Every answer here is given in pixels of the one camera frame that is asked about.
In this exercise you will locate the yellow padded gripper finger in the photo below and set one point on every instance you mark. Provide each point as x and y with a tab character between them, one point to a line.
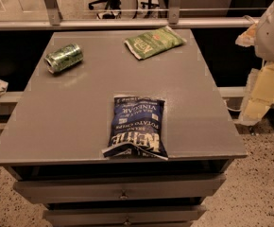
247	38
259	95

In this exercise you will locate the green soda can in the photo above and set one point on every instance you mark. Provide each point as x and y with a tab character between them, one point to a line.
63	58

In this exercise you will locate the green chip bag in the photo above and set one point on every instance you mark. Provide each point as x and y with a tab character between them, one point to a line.
153	42

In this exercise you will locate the blue chip bag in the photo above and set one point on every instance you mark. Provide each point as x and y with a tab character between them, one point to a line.
136	128

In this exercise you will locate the black office chair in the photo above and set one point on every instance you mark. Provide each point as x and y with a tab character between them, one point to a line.
111	10

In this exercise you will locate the lower grey drawer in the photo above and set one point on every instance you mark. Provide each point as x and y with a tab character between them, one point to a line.
152	216

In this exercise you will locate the grey drawer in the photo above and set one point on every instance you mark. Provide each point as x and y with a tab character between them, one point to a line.
152	216
120	189

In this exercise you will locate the grey drawer cabinet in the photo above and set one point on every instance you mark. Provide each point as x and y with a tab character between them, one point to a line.
62	123

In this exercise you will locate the upper grey drawer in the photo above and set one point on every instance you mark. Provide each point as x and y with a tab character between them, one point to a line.
120	189

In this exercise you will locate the metal railing frame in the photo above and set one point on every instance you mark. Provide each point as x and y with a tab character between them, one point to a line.
74	15

